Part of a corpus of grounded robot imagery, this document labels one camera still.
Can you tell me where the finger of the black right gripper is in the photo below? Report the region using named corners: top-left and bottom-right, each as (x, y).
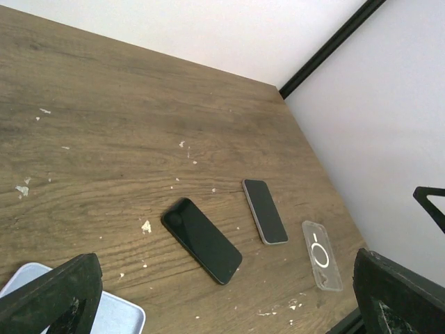
top-left (413, 186), bottom-right (445, 233)

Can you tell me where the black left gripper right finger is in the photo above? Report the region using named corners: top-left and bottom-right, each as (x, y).
top-left (353, 248), bottom-right (444, 333)

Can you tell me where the clear magsafe phone case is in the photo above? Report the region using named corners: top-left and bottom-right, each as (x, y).
top-left (302, 221), bottom-right (343, 292)

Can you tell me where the black frame post right rear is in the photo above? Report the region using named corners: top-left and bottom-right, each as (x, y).
top-left (279, 0), bottom-right (386, 100)

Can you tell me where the small grey-edged phone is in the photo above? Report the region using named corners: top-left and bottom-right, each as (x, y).
top-left (242, 179), bottom-right (289, 245)

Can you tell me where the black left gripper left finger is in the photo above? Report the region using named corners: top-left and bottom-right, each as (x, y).
top-left (1, 253), bottom-right (103, 333)

